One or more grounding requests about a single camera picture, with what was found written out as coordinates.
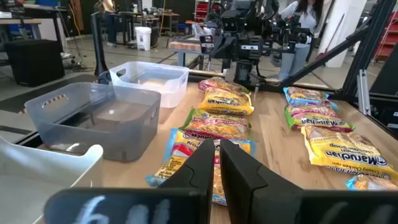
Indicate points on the silver aluminium bracket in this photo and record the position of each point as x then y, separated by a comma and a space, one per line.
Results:
363, 93

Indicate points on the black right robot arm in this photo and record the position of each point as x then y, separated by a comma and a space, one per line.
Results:
236, 21

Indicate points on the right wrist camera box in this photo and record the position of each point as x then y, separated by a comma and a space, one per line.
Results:
250, 47

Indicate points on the grey metal leg workbench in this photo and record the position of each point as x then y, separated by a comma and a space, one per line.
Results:
186, 46

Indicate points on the white plastic bin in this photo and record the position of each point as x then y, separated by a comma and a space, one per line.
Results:
31, 186

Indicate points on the yellow Maruchan noodle pack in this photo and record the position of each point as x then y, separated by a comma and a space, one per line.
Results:
345, 152
225, 101

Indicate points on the white trash bin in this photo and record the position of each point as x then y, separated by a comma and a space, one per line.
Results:
143, 39

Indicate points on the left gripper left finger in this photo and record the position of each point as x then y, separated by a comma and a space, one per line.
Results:
186, 186

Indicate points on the black leg work table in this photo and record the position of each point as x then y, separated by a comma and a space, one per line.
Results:
168, 14

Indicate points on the green pink Maruchan noodle pack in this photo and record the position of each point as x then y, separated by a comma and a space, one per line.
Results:
214, 124
220, 84
314, 119

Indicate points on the wooden top desk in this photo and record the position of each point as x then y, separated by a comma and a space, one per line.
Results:
18, 21

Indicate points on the red metal shelving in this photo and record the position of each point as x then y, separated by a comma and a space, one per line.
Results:
388, 37

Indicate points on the black hazard-striped floor mat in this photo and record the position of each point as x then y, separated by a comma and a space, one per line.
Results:
46, 93

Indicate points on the person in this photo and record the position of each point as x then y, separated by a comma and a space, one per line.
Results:
308, 18
109, 18

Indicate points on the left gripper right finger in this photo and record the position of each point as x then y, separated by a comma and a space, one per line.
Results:
248, 186

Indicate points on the black stand post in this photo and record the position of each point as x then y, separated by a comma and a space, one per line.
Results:
99, 43

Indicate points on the blue Maruchan noodle pack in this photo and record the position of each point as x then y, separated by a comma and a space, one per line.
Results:
373, 183
304, 96
180, 149

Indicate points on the grey translucent plastic bin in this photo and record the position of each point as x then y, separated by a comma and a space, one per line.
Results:
93, 124

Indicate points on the black cabinet box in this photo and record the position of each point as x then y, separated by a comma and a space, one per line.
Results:
34, 62

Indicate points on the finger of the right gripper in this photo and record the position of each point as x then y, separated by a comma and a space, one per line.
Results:
270, 46
227, 46

